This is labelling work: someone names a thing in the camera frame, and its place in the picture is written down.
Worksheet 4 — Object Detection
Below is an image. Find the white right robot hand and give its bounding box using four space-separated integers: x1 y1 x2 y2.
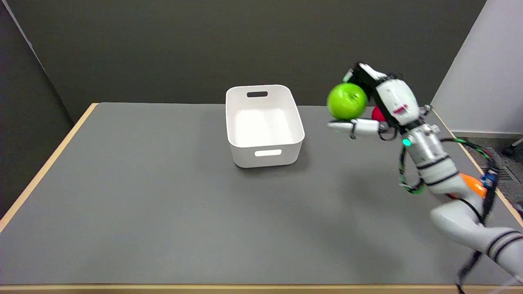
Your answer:
327 62 433 141

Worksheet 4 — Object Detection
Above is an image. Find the green apple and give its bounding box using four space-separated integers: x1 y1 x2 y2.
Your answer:
327 82 369 120

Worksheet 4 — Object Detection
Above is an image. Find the white plastic box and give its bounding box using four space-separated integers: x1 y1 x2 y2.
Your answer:
226 85 306 169

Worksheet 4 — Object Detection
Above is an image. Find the orange fruit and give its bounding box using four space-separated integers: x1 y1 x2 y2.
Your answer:
448 172 488 200

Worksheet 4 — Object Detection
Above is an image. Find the floor vent grille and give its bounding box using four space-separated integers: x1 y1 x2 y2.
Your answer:
482 165 521 182

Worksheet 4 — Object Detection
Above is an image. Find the green black braided cable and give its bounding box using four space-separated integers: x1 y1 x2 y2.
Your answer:
399 145 426 194

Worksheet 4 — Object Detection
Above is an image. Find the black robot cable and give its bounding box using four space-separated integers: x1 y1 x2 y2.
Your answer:
440 138 500 293

